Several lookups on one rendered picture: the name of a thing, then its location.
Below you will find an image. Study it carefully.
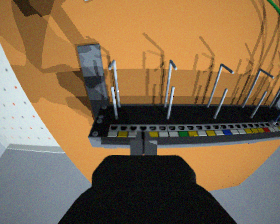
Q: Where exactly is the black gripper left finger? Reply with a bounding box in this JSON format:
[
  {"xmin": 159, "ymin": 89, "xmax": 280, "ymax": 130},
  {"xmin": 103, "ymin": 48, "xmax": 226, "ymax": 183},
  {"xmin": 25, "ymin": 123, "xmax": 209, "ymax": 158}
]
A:
[{"xmin": 130, "ymin": 131, "xmax": 143, "ymax": 155}]

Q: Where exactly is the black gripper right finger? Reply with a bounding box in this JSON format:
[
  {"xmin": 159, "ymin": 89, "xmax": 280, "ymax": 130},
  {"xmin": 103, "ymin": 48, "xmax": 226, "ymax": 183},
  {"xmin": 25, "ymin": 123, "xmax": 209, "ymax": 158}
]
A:
[{"xmin": 143, "ymin": 131, "xmax": 157, "ymax": 155}]

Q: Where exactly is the dark grey rack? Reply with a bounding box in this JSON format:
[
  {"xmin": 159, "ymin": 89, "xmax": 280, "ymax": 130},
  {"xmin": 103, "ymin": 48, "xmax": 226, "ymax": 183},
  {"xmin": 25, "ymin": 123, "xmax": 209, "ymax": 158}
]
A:
[{"xmin": 77, "ymin": 44, "xmax": 280, "ymax": 149}]

